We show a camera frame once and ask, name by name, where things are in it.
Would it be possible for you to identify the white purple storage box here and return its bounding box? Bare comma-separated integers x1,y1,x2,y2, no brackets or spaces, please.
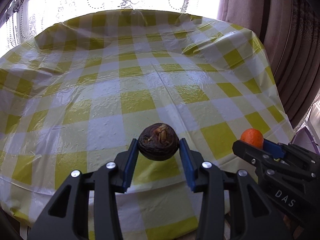
291,96,319,155

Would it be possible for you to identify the white lace curtain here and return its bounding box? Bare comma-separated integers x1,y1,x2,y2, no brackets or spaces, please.
1,0,220,55

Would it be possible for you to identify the dark fruit with stem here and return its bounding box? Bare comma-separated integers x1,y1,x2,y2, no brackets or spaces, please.
138,123,180,161

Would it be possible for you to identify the orange tangerine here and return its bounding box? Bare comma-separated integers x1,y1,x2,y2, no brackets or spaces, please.
240,128,264,149

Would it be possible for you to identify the pink curtain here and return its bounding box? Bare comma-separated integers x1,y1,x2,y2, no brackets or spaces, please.
217,0,319,127

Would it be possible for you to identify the yellow white checkered tablecloth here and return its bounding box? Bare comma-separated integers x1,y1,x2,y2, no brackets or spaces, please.
1,10,293,226

